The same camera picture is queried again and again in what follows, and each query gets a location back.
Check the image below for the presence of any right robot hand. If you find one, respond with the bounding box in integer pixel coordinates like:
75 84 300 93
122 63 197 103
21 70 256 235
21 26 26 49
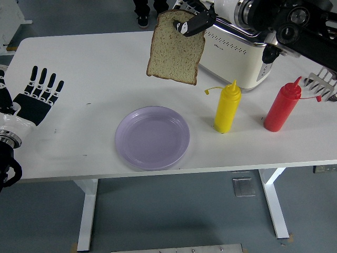
172 0 239 37

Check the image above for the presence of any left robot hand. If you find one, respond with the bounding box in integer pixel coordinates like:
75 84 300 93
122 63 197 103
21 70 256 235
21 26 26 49
0 65 65 138

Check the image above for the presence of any bread slice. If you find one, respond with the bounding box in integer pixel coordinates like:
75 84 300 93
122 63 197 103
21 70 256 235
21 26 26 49
146 9 206 86

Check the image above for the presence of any cream two-slot toaster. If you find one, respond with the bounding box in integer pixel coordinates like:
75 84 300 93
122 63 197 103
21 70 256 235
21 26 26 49
196 14 281 92

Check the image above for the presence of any lilac round plate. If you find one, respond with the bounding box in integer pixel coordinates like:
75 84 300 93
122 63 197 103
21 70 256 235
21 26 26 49
115 105 191 170

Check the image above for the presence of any white machine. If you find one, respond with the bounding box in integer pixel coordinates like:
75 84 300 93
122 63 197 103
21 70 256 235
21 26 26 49
0 0 34 57

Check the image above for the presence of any person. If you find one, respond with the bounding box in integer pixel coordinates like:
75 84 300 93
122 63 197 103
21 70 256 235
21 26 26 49
133 0 170 29

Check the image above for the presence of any yellow squeeze bottle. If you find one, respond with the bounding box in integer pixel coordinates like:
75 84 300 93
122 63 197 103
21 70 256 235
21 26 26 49
204 79 242 133

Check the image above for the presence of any white table leg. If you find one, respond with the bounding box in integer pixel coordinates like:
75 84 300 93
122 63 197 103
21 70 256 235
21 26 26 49
257 168 290 240
73 178 100 251

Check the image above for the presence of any red squeeze bottle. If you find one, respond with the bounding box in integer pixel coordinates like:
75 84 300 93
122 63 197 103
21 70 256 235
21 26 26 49
263 76 322 132

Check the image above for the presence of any metal toast rack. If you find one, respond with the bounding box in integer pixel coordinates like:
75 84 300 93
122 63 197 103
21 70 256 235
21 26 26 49
302 67 337 102

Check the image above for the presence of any metal floor hatch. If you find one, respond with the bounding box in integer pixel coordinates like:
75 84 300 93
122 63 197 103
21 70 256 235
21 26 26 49
232 177 256 198

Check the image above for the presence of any grey power strip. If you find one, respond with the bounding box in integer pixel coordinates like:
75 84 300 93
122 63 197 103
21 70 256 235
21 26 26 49
312 164 337 174

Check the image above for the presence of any metal base plate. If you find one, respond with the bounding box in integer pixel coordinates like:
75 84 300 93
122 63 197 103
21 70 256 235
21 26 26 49
110 244 244 253

